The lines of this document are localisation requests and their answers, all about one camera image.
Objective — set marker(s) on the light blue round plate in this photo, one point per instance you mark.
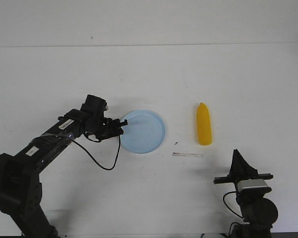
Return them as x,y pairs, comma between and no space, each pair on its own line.
145,131

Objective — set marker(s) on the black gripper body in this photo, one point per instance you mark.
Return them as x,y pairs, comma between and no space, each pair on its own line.
239,177
97,127

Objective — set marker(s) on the horizontal tape strip on table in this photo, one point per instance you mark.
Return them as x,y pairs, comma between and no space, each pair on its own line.
187,155

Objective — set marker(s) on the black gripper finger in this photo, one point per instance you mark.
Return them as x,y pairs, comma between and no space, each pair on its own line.
121,123
244,168
118,131
234,165

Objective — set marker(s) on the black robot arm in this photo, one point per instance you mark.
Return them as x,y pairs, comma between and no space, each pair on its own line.
257,212
20,187

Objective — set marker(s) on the yellow plastic corn cob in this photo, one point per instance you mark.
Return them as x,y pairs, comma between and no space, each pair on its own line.
203,125

